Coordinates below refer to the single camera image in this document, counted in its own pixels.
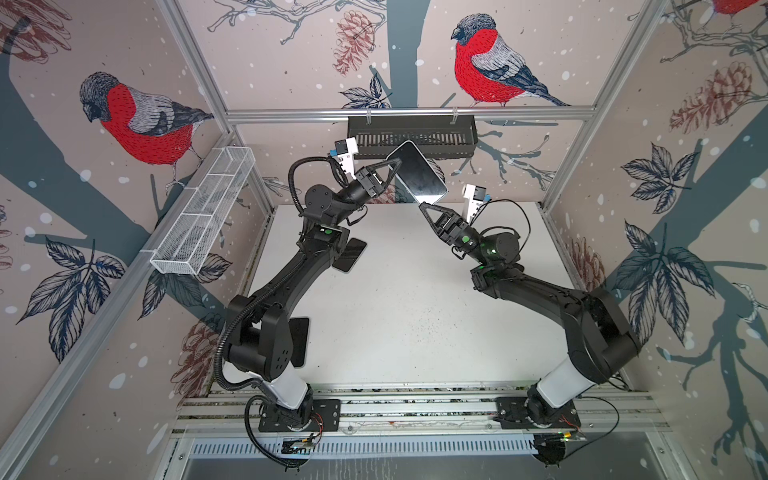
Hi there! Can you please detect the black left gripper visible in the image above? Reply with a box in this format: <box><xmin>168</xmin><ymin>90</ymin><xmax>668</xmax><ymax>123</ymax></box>
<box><xmin>331</xmin><ymin>162</ymin><xmax>398</xmax><ymax>231</ymax></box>

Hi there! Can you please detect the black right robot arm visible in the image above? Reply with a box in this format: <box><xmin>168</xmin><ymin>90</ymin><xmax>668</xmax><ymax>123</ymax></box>
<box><xmin>419</xmin><ymin>202</ymin><xmax>642</xmax><ymax>425</ymax></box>

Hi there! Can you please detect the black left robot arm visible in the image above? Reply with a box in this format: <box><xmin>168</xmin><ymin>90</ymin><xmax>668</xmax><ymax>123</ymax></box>
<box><xmin>213</xmin><ymin>157</ymin><xmax>400</xmax><ymax>424</ymax></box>

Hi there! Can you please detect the black phone lower left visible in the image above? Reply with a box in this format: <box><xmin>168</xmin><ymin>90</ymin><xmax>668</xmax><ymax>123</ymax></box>
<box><xmin>289</xmin><ymin>317</ymin><xmax>310</xmax><ymax>368</ymax></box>

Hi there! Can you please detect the white mesh tray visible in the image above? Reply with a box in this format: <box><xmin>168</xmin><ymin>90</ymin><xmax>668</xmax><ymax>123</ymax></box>
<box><xmin>150</xmin><ymin>146</ymin><xmax>255</xmax><ymax>275</ymax></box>

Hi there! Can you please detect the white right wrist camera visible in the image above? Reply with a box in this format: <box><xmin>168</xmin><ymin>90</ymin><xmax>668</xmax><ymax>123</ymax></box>
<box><xmin>462</xmin><ymin>184</ymin><xmax>486</xmax><ymax>223</ymax></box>

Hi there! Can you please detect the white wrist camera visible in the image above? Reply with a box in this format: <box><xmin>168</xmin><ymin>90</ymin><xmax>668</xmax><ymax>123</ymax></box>
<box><xmin>330</xmin><ymin>137</ymin><xmax>359</xmax><ymax>176</ymax></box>
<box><xmin>462</xmin><ymin>184</ymin><xmax>486</xmax><ymax>223</ymax></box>

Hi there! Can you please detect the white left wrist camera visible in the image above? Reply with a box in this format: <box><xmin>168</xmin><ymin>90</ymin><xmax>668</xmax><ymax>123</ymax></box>
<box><xmin>330</xmin><ymin>137</ymin><xmax>359</xmax><ymax>176</ymax></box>

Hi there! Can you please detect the black wire basket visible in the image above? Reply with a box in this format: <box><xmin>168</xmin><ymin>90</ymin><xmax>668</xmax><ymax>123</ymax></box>
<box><xmin>347</xmin><ymin>115</ymin><xmax>478</xmax><ymax>160</ymax></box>

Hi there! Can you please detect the aluminium mounting rail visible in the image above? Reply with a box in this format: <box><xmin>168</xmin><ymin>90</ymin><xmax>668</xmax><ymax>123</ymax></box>
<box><xmin>169</xmin><ymin>382</ymin><xmax>672</xmax><ymax>438</ymax></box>

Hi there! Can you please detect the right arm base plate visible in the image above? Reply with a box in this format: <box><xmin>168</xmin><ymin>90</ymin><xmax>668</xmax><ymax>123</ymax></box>
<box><xmin>493</xmin><ymin>396</ymin><xmax>581</xmax><ymax>430</ymax></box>

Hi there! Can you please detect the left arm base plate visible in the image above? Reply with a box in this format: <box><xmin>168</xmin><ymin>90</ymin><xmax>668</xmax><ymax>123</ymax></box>
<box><xmin>258</xmin><ymin>399</ymin><xmax>341</xmax><ymax>433</ymax></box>

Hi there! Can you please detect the black right thin cable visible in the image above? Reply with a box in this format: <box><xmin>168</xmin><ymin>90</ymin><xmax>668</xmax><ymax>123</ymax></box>
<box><xmin>479</xmin><ymin>197</ymin><xmax>622</xmax><ymax>463</ymax></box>

